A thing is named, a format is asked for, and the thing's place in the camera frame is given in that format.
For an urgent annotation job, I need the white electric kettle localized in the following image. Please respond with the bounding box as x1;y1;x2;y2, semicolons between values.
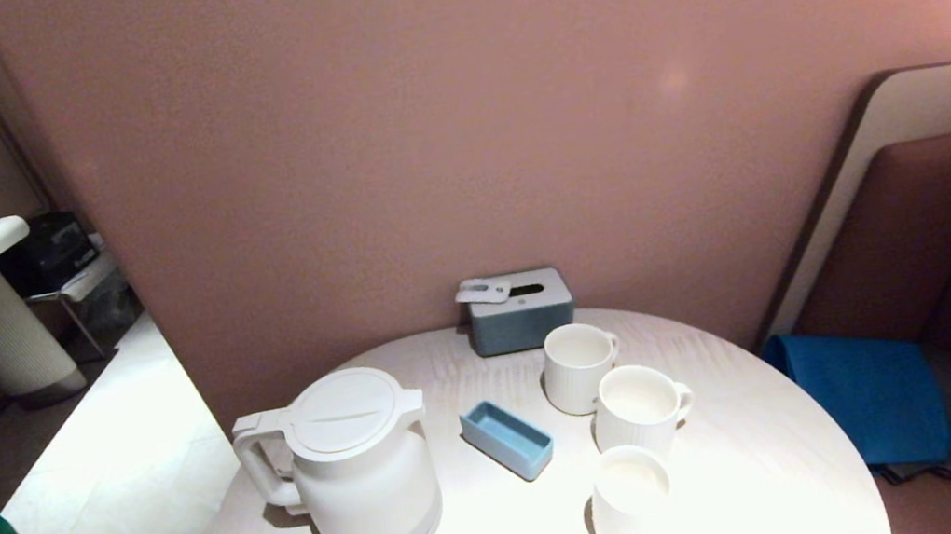
224;357;448;534

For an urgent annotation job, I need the grey-blue tissue box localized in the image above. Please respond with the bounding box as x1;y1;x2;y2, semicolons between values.
459;265;581;360

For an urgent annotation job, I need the white ribbed ceramic mug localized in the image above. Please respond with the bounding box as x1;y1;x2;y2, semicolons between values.
536;317;629;419
586;356;704;466
581;440;680;534

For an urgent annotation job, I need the small blue rectangular tray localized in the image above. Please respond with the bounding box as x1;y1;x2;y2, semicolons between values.
457;391;558;491

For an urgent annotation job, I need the metal stool with white top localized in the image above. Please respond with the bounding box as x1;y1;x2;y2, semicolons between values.
18;248;150;371

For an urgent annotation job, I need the blue cloth bag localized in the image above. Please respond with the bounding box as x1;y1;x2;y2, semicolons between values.
760;312;951;486

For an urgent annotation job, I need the black box appliance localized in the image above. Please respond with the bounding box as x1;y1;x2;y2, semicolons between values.
0;207;104;300

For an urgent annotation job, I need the beige backrest panel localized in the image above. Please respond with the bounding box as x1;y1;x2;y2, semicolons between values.
719;61;951;349

